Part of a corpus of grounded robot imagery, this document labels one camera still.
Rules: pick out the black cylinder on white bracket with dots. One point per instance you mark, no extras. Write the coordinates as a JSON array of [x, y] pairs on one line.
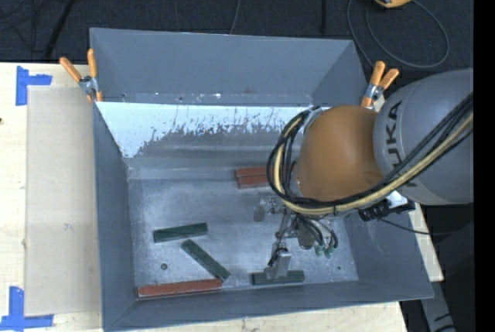
[[381, 209]]

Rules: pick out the pale cardboard board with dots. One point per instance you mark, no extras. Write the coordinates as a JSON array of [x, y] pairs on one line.
[[62, 206]]

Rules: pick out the dark green flat block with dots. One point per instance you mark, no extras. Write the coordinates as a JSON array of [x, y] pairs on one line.
[[180, 232], [205, 260], [294, 277]]

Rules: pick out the red-brown flat block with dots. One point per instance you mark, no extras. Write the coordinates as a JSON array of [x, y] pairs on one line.
[[251, 176], [179, 288]]

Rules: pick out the grey metal bin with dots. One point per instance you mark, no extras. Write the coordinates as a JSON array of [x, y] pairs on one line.
[[216, 67]]

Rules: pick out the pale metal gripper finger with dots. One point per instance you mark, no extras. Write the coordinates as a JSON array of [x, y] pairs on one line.
[[275, 255], [283, 264]]

